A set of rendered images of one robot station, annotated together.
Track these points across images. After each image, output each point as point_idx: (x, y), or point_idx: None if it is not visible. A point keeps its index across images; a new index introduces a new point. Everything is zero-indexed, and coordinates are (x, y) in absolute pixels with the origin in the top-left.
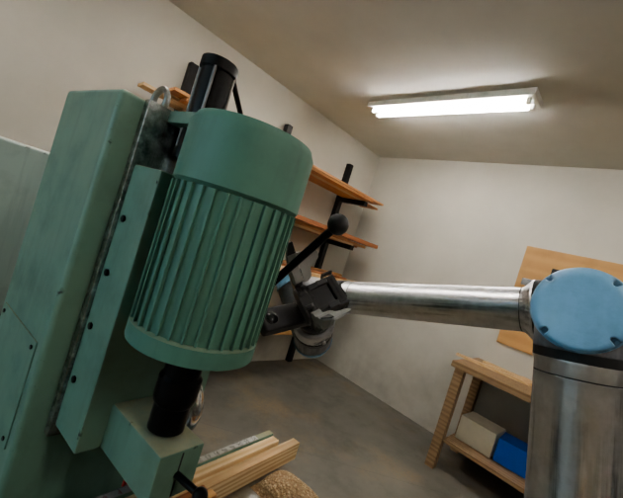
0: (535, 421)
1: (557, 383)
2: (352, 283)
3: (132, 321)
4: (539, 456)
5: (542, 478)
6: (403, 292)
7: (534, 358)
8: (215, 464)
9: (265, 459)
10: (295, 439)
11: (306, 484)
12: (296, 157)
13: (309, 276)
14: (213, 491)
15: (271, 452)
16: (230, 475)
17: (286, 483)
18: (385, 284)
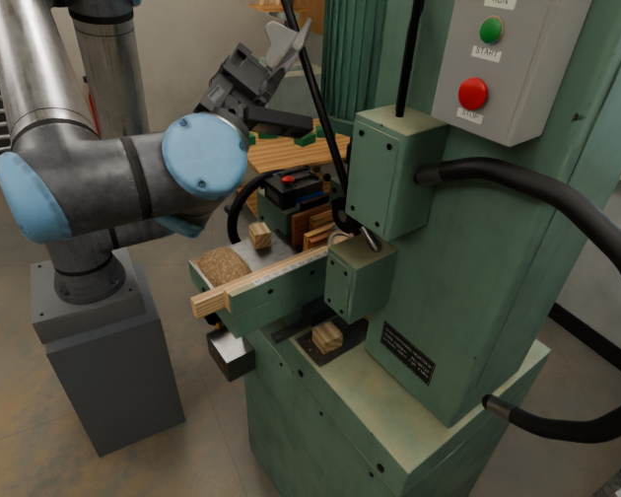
0: (133, 68)
1: (134, 34)
2: (68, 107)
3: None
4: (139, 85)
5: (142, 95)
6: (65, 53)
7: (117, 28)
8: (302, 257)
9: (247, 274)
10: (193, 302)
11: (213, 259)
12: None
13: (267, 58)
14: (306, 235)
15: (237, 282)
16: (287, 258)
17: (234, 258)
18: (51, 62)
